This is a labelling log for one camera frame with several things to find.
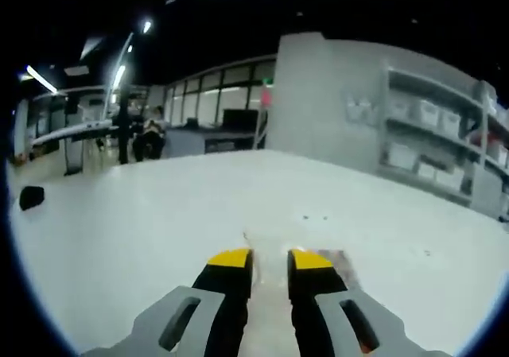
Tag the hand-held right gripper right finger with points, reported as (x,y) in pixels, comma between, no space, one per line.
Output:
(314,289)

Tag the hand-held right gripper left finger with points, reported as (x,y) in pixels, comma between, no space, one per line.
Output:
(222,293)

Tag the clear resealable bag pink contents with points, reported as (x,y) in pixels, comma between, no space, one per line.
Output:
(270,293)

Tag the grey counter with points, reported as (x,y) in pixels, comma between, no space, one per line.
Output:
(214,140)

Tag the black monitor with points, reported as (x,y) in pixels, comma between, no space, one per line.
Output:
(240,118)

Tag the black pole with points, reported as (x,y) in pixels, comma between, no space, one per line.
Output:
(123,126)

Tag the grey metal shelving unit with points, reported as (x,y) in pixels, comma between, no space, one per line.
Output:
(437,134)

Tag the pink hanging sign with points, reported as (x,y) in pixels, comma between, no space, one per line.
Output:
(266,96)

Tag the grey panel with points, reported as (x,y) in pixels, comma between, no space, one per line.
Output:
(487,190)

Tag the rows of white storage bins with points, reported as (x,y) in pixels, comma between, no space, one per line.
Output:
(431,114)

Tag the black rounded object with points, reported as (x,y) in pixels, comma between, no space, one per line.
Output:
(32,198)

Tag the long white workbench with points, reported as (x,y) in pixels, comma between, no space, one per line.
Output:
(75,132)

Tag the linear ceiling lamp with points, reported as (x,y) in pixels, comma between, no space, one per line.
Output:
(41,79)
(119,76)

